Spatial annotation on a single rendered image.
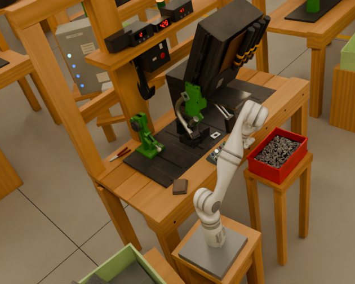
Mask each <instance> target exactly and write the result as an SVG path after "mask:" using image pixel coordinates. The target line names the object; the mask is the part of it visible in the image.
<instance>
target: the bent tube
mask: <svg viewBox="0 0 355 284"><path fill-rule="evenodd" d="M181 95H182V97H181V98H180V99H179V100H178V101H177V102H176V105H175V112H176V115H177V117H178V119H179V121H180V122H181V124H182V125H183V127H184V128H185V129H186V131H187V133H188V134H189V136H190V137H191V138H192V136H191V134H190V133H192V132H193V131H192V130H191V128H187V125H188V124H187V123H186V121H185V119H184V118H183V116H182V115H181V113H180V105H181V103H182V102H183V101H187V100H190V98H189V96H188V94H187V93H186V91H185V92H182V93H181Z"/></svg>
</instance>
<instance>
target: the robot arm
mask: <svg viewBox="0 0 355 284"><path fill-rule="evenodd" d="M268 113H269V111H268V109H267V108H266V107H264V106H262V105H260V104H258V103H256V102H254V101H251V100H248V101H246V102H245V103H244V105H243V107H242V109H241V111H240V113H239V116H238V118H237V121H236V123H235V125H234V127H233V130H232V132H231V134H230V136H229V138H228V140H227V142H226V143H225V145H224V147H223V149H222V151H221V153H220V155H219V157H218V160H217V175H218V179H217V183H216V187H215V189H214V192H212V191H210V190H209V189H207V188H199V190H197V191H196V193H195V195H194V198H193V203H194V207H195V209H196V213H197V215H198V217H199V218H200V220H201V224H202V229H203V233H204V236H205V240H206V243H207V244H208V245H209V246H210V247H222V245H223V243H224V241H225V240H226V238H227V237H226V234H225V228H224V226H223V225H222V223H221V217H220V212H219V210H218V209H219V207H220V205H221V203H222V201H223V198H224V196H225V193H226V191H227V189H228V186H229V183H230V181H231V179H232V177H233V175H234V173H235V171H236V169H237V168H238V166H239V164H240V162H241V160H242V158H243V150H246V149H247V148H248V147H249V146H250V145H251V144H252V143H253V142H254V141H255V139H254V138H253V137H249V136H250V135H251V134H252V133H254V132H257V131H259V130H260V129H261V128H262V127H263V124H264V123H265V121H266V119H267V117H268Z"/></svg>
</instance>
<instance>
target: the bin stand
mask: <svg viewBox="0 0 355 284"><path fill-rule="evenodd" d="M312 161H313V154H312V153H309V152H307V153H306V155H305V156H304V157H303V158H302V159H301V161H300V162H299V163H298V164H297V165H296V166H295V168H294V169H293V170H292V171H291V172H290V173H289V175H288V176H287V177H286V178H285V180H284V181H283V182H282V183H281V184H280V185H278V184H276V183H274V182H271V181H269V180H267V179H265V178H263V177H260V176H258V175H255V174H253V173H251V172H249V170H248V168H249V167H247V168H246V169H245V170H244V171H243V175H244V178H245V179H246V188H247V198H248V207H249V212H250V222H251V228H252V229H254V230H257V231H258V232H260V233H261V221H260V209H259V197H258V185H257V181H259V182H261V183H264V184H266V185H268V186H270V187H272V188H273V192H274V214H275V223H276V241H277V263H278V264H281V265H282V266H283V267H284V265H285V264H286V263H287V220H286V191H287V190H288V188H289V187H290V186H291V185H292V184H293V183H294V182H295V180H296V179H297V178H298V177H299V176H300V194H299V236H301V237H303V238H306V236H307V235H308V228H309V202H310V176H311V163H312Z"/></svg>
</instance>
